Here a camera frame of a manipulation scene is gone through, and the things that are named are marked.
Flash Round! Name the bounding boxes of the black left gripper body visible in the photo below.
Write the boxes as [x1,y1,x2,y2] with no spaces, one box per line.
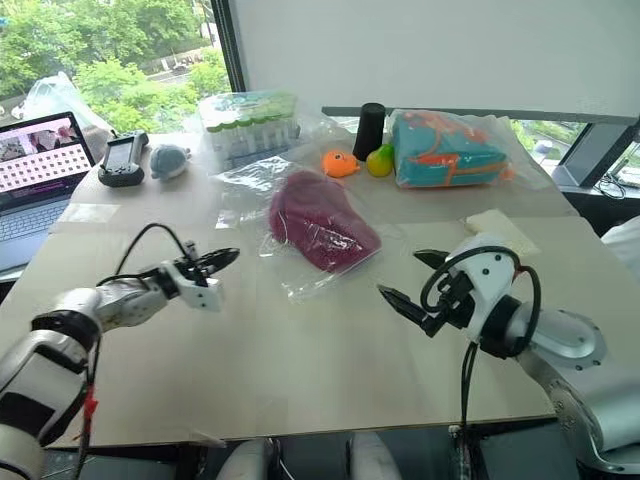
[172,253,211,287]

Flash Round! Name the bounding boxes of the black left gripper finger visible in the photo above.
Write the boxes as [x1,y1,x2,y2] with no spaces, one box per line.
[198,246,242,264]
[205,253,238,275]

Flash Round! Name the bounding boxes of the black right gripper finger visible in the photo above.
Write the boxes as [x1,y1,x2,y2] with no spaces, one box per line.
[376,284,430,327]
[413,249,452,271]

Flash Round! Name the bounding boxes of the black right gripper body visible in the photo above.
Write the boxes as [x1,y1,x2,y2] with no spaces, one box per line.
[422,271,477,341]

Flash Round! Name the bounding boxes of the maroon cloth in plastic bag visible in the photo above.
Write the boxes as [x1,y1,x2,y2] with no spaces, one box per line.
[211,154,417,304]

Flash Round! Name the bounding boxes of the magenta knitted cap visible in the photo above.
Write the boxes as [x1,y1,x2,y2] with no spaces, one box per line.
[269,169,384,274]

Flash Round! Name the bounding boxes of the teal orange item in bag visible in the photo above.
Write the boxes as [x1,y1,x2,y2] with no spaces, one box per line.
[388,108,517,191]

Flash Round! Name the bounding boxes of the white plastic bag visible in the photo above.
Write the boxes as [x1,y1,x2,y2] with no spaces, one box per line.
[9,71,112,147]

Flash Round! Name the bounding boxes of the white foam pad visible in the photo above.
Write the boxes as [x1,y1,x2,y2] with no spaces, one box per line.
[464,209,542,257]

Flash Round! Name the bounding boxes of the grey-blue plush toy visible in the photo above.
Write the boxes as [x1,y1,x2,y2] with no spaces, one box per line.
[149,144,194,182]

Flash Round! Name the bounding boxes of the yellow-green pear toy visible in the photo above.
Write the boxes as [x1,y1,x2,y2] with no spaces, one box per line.
[365,143,396,179]

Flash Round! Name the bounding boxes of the pack of green-capped bottles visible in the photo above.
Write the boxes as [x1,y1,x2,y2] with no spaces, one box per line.
[198,89,302,165]

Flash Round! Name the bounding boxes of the black handheld controller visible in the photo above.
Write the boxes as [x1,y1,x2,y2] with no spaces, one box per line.
[97,130,151,188]

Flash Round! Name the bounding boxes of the orange fish toy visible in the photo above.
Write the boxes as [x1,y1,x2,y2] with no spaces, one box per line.
[320,150,362,180]

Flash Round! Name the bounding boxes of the black cylindrical speaker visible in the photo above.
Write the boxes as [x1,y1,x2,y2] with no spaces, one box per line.
[351,102,386,162]

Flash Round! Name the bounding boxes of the person's white sleeve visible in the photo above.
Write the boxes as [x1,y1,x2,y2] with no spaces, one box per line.
[599,214,640,287]

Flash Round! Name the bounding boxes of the open grey laptop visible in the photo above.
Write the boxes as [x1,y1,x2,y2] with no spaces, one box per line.
[0,111,97,282]

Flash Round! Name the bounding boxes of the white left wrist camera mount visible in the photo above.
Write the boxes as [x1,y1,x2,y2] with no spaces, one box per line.
[169,259,226,314]

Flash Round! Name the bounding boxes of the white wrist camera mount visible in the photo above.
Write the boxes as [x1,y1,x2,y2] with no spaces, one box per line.
[169,259,226,314]
[446,233,524,347]

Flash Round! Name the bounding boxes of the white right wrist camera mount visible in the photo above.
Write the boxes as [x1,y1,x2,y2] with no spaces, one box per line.
[446,233,524,347]

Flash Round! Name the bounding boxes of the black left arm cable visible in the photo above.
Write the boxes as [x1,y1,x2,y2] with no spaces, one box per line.
[115,222,197,279]

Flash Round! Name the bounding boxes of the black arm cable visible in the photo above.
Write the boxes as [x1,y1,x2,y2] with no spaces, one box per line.
[419,246,544,437]
[115,222,197,279]

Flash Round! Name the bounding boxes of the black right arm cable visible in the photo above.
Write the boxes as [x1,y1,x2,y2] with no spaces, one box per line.
[419,246,544,437]

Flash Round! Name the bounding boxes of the dark blind bottom rail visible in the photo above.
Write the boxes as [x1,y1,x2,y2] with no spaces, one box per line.
[321,105,640,125]

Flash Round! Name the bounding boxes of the black cables on desk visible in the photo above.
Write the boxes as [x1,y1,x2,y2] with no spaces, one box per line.
[593,172,640,201]

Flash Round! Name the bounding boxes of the black window frame post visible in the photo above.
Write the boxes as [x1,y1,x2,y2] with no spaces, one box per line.
[209,0,247,94]

